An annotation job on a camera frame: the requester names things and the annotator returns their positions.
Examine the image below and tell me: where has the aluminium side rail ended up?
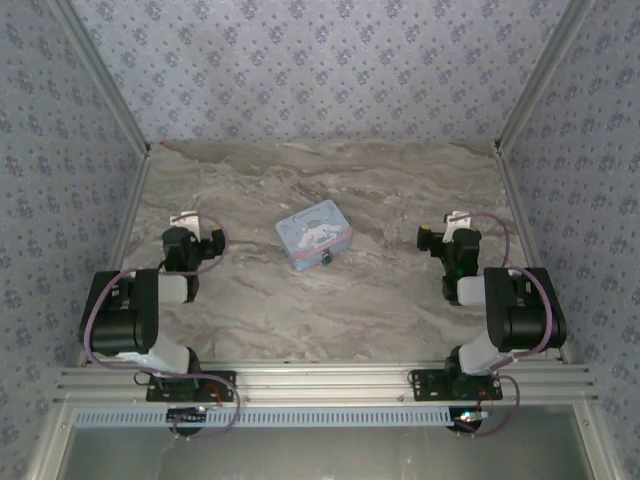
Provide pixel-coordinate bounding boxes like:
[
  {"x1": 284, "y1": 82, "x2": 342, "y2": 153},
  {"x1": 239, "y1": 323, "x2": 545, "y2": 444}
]
[
  {"x1": 76, "y1": 149, "x2": 153, "y2": 369},
  {"x1": 492, "y1": 144, "x2": 572, "y2": 364}
]

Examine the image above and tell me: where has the black connector board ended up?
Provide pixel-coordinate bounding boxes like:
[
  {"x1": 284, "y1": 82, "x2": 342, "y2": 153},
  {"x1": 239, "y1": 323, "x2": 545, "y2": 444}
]
[
  {"x1": 166, "y1": 406, "x2": 209, "y2": 431},
  {"x1": 449, "y1": 407, "x2": 492, "y2": 435}
]

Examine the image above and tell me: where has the blue cartoon tin box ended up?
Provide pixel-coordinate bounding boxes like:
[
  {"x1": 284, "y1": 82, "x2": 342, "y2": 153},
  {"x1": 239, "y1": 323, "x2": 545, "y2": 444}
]
[{"x1": 274, "y1": 198, "x2": 352, "y2": 273}]

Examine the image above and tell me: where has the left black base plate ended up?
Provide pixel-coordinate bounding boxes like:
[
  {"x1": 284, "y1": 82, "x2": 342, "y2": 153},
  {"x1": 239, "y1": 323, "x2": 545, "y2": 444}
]
[{"x1": 145, "y1": 370, "x2": 237, "y2": 403}]

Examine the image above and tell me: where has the aluminium frame post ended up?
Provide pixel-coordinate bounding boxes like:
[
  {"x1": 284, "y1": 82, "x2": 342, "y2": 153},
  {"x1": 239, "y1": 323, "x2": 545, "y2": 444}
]
[
  {"x1": 48, "y1": 0, "x2": 152, "y2": 155},
  {"x1": 493, "y1": 0, "x2": 597, "y2": 153}
]

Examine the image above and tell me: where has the grey slotted cable duct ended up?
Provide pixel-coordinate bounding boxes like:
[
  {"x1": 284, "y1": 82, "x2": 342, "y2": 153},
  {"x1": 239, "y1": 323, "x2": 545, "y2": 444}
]
[{"x1": 73, "y1": 405, "x2": 452, "y2": 430}]

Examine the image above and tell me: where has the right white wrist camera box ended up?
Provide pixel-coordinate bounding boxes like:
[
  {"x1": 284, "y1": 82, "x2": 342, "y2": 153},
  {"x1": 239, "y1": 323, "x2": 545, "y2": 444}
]
[{"x1": 443, "y1": 210, "x2": 475, "y2": 242}]

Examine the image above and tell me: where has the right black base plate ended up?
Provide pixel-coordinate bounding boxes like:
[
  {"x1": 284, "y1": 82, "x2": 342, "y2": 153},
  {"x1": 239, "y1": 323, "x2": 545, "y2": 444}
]
[{"x1": 409, "y1": 368, "x2": 504, "y2": 403}]

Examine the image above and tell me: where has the left black connector board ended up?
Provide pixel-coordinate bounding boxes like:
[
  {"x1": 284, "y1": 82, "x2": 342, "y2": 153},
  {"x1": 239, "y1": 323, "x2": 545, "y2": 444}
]
[{"x1": 166, "y1": 406, "x2": 209, "y2": 431}]

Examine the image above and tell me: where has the right black connector board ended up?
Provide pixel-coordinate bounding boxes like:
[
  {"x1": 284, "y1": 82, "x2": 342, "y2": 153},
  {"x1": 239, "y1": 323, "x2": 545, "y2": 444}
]
[{"x1": 449, "y1": 407, "x2": 492, "y2": 435}]

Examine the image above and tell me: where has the aluminium cross rail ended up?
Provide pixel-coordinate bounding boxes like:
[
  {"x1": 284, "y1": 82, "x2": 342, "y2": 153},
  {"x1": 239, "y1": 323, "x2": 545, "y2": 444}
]
[{"x1": 53, "y1": 363, "x2": 599, "y2": 407}]

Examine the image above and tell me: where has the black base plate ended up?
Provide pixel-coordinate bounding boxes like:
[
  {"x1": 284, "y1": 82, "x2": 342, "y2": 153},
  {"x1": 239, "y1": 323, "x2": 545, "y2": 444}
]
[
  {"x1": 145, "y1": 370, "x2": 237, "y2": 403},
  {"x1": 409, "y1": 368, "x2": 504, "y2": 403}
]

